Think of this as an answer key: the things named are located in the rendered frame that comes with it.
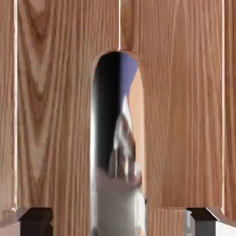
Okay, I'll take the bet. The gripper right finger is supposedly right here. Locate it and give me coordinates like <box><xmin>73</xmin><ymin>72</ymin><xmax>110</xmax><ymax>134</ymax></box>
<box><xmin>184</xmin><ymin>206</ymin><xmax>236</xmax><ymax>236</ymax></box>

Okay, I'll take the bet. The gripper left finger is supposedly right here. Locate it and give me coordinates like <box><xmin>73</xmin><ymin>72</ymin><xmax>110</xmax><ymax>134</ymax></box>
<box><xmin>0</xmin><ymin>206</ymin><xmax>53</xmax><ymax>236</ymax></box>

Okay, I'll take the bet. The light wooden drawer front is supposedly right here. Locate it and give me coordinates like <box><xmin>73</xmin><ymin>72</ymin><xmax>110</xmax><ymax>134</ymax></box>
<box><xmin>16</xmin><ymin>0</ymin><xmax>223</xmax><ymax>236</ymax></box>

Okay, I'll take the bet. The light wooden cabinet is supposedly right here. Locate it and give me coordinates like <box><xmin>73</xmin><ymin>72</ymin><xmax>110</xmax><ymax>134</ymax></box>
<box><xmin>0</xmin><ymin>0</ymin><xmax>236</xmax><ymax>236</ymax></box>

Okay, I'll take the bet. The curved shiny metal handle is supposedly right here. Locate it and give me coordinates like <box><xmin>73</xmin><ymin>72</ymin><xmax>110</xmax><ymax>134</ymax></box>
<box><xmin>89</xmin><ymin>49</ymin><xmax>148</xmax><ymax>236</ymax></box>

